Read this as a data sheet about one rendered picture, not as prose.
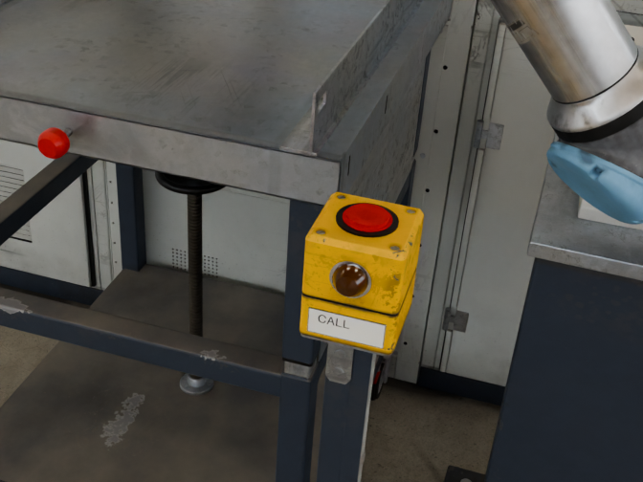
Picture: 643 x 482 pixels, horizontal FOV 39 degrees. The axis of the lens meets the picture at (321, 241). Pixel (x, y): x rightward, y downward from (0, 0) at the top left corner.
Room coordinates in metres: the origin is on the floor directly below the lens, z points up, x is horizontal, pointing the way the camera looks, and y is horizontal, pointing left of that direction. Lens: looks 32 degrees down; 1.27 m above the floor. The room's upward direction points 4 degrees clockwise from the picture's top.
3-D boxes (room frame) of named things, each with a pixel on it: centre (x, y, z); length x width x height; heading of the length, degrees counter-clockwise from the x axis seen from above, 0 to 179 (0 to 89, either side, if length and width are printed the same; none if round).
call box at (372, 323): (0.62, -0.03, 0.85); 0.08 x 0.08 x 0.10; 76
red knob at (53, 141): (0.88, 0.29, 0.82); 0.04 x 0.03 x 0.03; 166
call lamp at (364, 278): (0.58, -0.02, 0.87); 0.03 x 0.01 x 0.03; 76
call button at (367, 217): (0.62, -0.03, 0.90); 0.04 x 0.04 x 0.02
